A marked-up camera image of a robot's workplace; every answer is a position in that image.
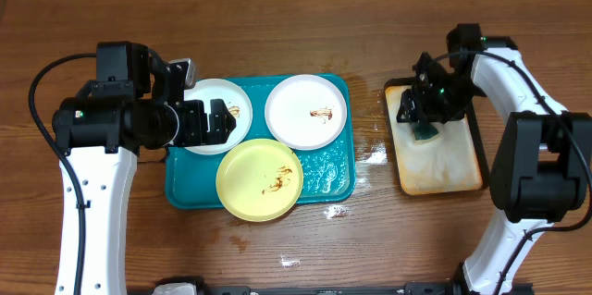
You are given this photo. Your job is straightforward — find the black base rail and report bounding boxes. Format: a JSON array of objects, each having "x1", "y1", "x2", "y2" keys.
[{"x1": 152, "y1": 276, "x2": 536, "y2": 295}]

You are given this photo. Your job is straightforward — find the black tray with wet cloth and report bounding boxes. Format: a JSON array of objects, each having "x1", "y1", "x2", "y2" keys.
[{"x1": 384, "y1": 78, "x2": 489, "y2": 195}]

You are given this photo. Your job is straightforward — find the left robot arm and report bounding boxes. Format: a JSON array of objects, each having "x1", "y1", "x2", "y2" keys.
[{"x1": 52, "y1": 42, "x2": 236, "y2": 294}]

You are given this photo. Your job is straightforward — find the yellow plate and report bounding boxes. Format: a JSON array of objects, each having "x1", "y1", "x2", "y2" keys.
[{"x1": 216, "y1": 139, "x2": 304, "y2": 222}]

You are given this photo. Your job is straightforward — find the green and yellow sponge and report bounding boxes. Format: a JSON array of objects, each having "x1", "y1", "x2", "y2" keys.
[{"x1": 412, "y1": 122, "x2": 439, "y2": 141}]

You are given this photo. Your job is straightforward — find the white plate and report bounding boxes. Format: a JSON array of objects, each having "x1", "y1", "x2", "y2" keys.
[
  {"x1": 265, "y1": 75, "x2": 348, "y2": 151},
  {"x1": 184, "y1": 79, "x2": 253, "y2": 155}
]

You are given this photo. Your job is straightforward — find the teal plastic tray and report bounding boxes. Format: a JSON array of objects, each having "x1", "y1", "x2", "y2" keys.
[{"x1": 165, "y1": 75, "x2": 356, "y2": 209}]

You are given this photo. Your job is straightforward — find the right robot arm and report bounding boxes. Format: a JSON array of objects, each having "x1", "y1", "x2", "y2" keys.
[{"x1": 385, "y1": 24, "x2": 591, "y2": 294}]

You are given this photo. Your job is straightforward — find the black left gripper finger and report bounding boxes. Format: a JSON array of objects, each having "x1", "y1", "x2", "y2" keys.
[
  {"x1": 207, "y1": 121, "x2": 236, "y2": 143},
  {"x1": 208, "y1": 99, "x2": 236, "y2": 122}
]

